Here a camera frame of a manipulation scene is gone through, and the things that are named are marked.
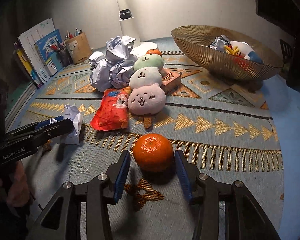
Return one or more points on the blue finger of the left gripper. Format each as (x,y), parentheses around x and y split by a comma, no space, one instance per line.
(50,121)

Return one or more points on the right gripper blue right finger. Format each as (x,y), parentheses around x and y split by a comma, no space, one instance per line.
(187,174)

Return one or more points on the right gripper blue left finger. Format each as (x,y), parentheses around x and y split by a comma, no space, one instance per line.
(117,174)

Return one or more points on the small paper ball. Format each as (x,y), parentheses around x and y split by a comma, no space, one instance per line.
(71,112)

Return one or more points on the orange mandarin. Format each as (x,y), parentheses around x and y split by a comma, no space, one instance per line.
(153,153)
(154,51)

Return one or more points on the paper ball with red marks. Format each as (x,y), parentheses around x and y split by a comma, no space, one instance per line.
(219,43)

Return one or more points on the white blue duck plush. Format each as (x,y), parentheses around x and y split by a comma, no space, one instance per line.
(242,50)

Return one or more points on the person's left hand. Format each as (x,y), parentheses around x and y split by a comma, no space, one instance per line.
(19,193)

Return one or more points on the red snack packet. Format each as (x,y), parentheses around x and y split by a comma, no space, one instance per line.
(113,111)

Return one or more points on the blue cover book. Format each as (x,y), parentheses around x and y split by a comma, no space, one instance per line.
(47,48)

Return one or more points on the large crumpled paper ball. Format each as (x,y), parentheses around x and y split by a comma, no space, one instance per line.
(111,75)

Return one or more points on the black mesh pen holder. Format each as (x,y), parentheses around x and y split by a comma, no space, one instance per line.
(64,57)

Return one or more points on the yellow cover book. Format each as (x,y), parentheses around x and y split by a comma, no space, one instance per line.
(26,64)

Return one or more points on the bamboo pen holder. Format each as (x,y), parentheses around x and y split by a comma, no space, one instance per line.
(78,48)

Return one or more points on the patterned blue woven table mat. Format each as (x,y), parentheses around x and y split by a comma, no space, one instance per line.
(225,129)

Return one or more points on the three-face dango plush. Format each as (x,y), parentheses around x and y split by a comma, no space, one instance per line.
(147,97)

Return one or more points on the white cover book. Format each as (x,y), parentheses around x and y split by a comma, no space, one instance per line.
(28,39)

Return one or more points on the crumpled paper ball centre back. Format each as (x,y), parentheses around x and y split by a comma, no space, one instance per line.
(118,50)

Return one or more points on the white desk lamp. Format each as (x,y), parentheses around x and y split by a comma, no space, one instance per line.
(128,28)

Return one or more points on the orange mandarin by lamp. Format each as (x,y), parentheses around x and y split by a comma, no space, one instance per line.
(154,51)

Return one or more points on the golden ribbed glass bowl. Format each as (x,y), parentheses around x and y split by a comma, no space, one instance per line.
(194,41)

